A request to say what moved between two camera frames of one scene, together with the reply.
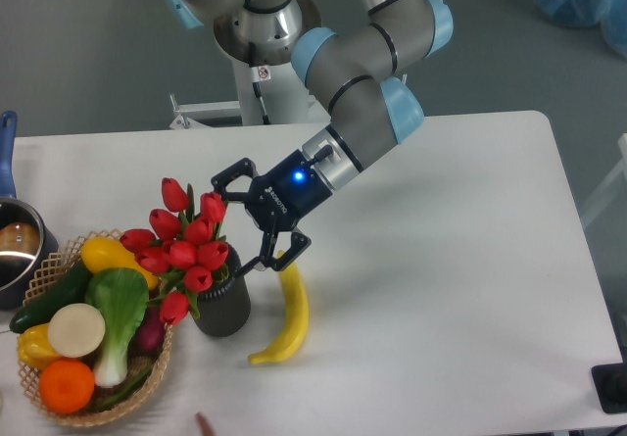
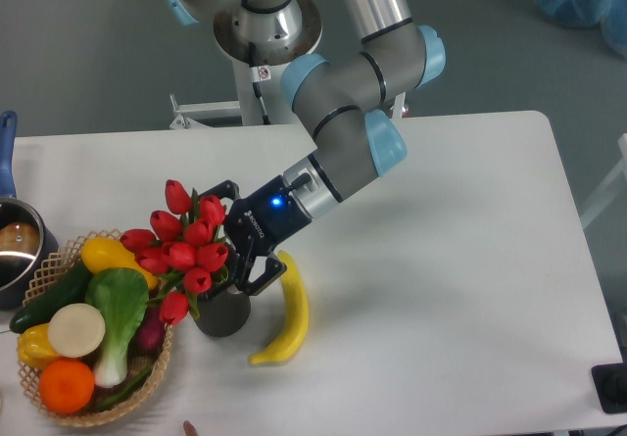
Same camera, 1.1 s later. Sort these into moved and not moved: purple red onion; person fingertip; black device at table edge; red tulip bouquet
Moved: person fingertip
Not moved: purple red onion; black device at table edge; red tulip bouquet
